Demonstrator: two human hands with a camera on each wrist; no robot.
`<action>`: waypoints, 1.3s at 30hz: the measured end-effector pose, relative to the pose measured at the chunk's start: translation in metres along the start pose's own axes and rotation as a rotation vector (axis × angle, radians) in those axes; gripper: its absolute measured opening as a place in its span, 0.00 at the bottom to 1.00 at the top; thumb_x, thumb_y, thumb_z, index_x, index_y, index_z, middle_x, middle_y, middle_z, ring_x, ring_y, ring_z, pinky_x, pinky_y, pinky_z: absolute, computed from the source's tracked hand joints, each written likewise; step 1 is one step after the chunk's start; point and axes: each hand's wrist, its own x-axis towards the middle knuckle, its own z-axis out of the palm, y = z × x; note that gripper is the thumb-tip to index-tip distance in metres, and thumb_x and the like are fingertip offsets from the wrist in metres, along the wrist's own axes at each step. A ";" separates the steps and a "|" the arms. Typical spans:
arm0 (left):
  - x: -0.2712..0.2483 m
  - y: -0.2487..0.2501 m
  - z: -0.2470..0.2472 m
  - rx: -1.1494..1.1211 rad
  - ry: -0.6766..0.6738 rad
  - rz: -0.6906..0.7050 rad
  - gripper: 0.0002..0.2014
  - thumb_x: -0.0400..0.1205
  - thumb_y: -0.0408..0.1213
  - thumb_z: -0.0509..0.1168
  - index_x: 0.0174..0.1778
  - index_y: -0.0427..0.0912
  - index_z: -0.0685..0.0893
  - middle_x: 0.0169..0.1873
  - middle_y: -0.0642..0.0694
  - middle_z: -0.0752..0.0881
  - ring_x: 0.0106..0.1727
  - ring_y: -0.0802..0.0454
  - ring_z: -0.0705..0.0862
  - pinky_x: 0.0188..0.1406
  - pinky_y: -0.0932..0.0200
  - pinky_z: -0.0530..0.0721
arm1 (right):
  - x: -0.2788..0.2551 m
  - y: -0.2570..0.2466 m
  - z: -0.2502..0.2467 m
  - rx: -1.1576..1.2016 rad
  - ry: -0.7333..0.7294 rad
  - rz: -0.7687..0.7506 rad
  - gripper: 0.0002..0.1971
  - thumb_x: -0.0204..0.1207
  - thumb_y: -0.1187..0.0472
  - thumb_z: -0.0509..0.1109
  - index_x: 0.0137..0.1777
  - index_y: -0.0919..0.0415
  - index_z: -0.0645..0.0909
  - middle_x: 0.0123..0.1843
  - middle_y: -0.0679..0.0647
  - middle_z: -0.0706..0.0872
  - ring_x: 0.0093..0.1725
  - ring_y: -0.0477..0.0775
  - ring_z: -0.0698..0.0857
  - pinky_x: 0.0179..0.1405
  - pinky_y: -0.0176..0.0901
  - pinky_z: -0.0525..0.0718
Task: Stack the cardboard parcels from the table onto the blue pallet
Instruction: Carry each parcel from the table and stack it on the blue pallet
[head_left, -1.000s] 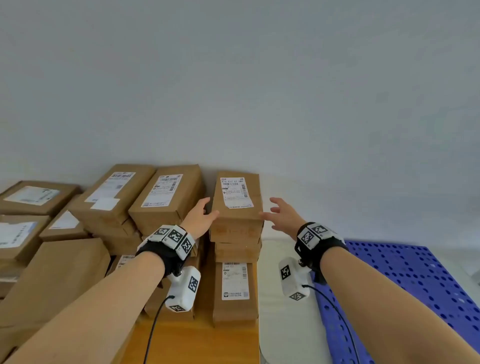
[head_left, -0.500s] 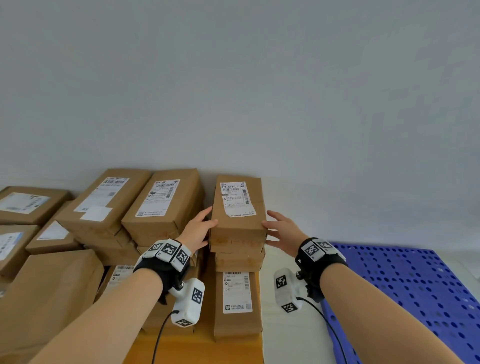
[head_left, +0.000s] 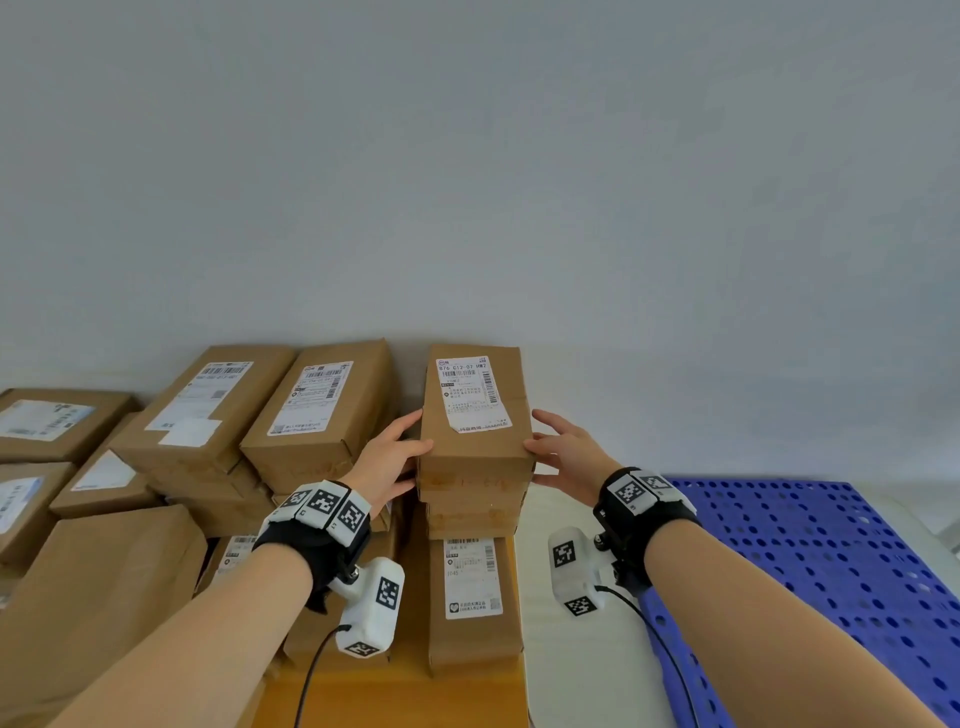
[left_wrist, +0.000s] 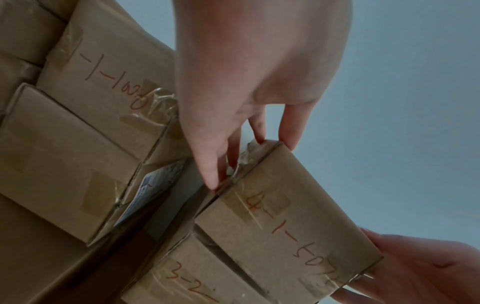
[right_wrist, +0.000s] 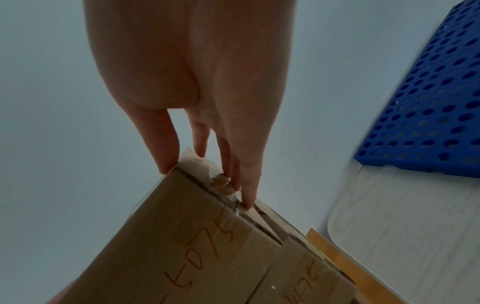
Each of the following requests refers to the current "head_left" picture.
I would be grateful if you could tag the person's left hand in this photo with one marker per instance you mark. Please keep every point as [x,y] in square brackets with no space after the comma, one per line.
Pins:
[390,461]

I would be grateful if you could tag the person's right hand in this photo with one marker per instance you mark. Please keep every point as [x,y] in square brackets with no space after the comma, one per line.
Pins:
[574,461]

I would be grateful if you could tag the person's right forearm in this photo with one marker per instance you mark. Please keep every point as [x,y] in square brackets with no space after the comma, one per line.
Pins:
[750,637]

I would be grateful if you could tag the blue perforated plastic pallet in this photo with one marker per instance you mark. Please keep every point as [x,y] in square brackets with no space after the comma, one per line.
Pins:
[787,570]

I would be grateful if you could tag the white low table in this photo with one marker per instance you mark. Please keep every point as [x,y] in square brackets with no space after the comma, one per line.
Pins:
[547,675]

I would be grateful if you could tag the person's left forearm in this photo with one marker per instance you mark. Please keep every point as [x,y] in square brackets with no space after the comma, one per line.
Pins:
[187,660]

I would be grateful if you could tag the white marker-tagged wrist camera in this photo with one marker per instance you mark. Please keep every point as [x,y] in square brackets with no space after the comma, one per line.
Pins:
[367,607]
[574,577]

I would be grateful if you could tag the pile of brown cardboard parcels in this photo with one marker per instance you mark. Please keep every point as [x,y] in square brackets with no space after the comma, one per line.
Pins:
[97,585]

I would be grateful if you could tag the orange wooden table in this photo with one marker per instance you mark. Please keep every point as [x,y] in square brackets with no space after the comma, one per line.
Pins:
[412,697]

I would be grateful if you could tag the black wristband with marker tags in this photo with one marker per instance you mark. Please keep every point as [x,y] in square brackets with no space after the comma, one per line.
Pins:
[300,547]
[645,517]

